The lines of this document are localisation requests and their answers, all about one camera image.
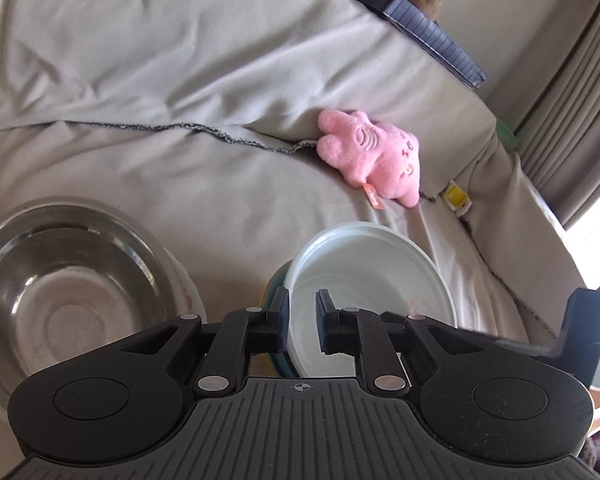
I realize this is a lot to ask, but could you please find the white plastic bowl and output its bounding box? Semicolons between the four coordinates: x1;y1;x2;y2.
284;221;457;377

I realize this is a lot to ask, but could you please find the pink plush toy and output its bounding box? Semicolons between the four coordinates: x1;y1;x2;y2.
316;110;420;208

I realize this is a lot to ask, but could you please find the yellow white small toy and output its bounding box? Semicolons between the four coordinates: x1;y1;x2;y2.
441;181;472;218

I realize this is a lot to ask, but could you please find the beige curtain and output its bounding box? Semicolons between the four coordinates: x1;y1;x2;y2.
486;0;600;228

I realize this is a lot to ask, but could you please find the green tag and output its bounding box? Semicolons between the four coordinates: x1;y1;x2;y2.
495;119;518;153

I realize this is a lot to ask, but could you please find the stainless steel bowl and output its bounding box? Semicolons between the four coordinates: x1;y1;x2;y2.
0;197;178;418

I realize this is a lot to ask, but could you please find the grey sofa cover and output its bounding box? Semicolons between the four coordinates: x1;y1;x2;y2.
0;0;592;480

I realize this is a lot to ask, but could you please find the dark blue striped book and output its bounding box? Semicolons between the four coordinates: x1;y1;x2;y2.
355;0;486;90

